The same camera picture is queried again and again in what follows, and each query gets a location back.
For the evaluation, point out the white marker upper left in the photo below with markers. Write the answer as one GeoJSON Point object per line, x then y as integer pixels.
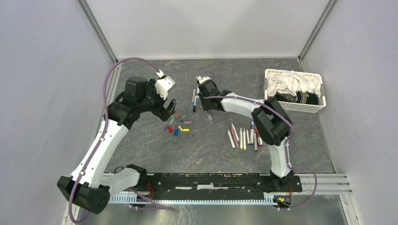
{"type": "Point", "coordinates": [196, 97]}

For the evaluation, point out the white cable comb strip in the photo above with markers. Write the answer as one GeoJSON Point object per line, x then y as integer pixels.
{"type": "Point", "coordinates": [131, 198]}

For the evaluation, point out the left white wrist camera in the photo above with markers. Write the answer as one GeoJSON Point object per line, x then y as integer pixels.
{"type": "Point", "coordinates": [163, 85]}

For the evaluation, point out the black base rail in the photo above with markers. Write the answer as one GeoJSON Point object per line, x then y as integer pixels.
{"type": "Point", "coordinates": [214, 186]}

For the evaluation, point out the pink pen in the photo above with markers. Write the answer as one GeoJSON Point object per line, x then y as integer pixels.
{"type": "Point", "coordinates": [234, 138]}

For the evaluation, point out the white plastic basket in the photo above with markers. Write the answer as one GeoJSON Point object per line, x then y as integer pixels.
{"type": "Point", "coordinates": [295, 106]}

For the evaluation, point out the dark cloth in basket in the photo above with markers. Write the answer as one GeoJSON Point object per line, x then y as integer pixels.
{"type": "Point", "coordinates": [300, 98]}

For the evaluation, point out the white pen blue cap barcode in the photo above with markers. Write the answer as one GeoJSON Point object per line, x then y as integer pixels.
{"type": "Point", "coordinates": [255, 142]}

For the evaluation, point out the white cloth in basket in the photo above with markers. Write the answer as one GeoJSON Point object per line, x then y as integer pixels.
{"type": "Point", "coordinates": [289, 82]}

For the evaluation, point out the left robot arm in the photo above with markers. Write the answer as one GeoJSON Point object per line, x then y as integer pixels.
{"type": "Point", "coordinates": [87, 187]}

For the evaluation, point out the white marker pale yellow cap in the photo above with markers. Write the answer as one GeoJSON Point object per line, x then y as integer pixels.
{"type": "Point", "coordinates": [241, 138]}

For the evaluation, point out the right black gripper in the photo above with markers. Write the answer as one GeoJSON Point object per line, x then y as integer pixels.
{"type": "Point", "coordinates": [205, 107]}

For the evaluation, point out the white marker brown cap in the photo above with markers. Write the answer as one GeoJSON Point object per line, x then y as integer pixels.
{"type": "Point", "coordinates": [232, 125]}

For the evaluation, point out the white marker blue cap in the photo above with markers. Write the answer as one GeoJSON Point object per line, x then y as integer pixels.
{"type": "Point", "coordinates": [251, 134]}

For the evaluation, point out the red pen orange cap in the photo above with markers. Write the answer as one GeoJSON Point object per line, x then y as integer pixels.
{"type": "Point", "coordinates": [257, 138]}

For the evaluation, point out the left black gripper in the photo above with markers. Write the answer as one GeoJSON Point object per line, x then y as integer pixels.
{"type": "Point", "coordinates": [161, 112]}

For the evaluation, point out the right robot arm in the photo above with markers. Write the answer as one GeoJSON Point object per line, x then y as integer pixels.
{"type": "Point", "coordinates": [272, 122]}

